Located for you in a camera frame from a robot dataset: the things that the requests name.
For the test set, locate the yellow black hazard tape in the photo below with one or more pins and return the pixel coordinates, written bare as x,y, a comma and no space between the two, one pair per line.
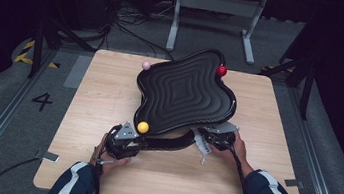
24,56

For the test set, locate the person's left hand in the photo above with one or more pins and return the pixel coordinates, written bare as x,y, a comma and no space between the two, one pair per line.
109,162

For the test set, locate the yellow ball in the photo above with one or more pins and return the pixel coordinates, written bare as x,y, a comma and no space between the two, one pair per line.
143,127

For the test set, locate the white patterned cloth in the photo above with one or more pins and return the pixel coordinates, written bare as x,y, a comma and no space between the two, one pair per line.
202,144

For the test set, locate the pink ball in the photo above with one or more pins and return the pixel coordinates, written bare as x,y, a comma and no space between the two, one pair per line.
146,65

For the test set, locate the grey metal table frame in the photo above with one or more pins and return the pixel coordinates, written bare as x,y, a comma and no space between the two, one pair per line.
219,4

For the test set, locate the black wavy tray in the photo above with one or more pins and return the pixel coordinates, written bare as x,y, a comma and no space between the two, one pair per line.
187,92

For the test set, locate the person's right hand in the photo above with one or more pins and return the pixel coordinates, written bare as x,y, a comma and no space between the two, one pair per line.
234,154

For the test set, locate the red ball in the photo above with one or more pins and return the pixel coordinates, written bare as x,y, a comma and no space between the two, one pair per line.
221,70

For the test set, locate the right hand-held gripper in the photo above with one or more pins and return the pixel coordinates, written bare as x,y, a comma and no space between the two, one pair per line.
220,133

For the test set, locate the black tripod stand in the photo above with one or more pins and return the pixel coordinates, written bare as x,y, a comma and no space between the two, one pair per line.
37,49
306,94

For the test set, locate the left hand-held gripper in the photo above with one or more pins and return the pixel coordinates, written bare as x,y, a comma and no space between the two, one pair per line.
125,144

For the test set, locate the grey tape piece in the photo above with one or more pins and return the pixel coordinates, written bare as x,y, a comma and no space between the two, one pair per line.
294,183
50,156

